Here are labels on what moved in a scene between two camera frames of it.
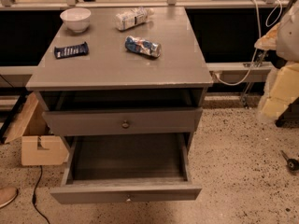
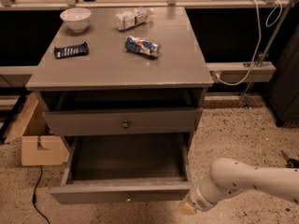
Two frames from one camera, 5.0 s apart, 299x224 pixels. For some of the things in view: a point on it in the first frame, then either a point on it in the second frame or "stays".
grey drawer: [126, 168] stays
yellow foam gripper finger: [283, 89] to [188, 208]
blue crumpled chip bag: [143, 47] stays
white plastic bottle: [133, 17] stays
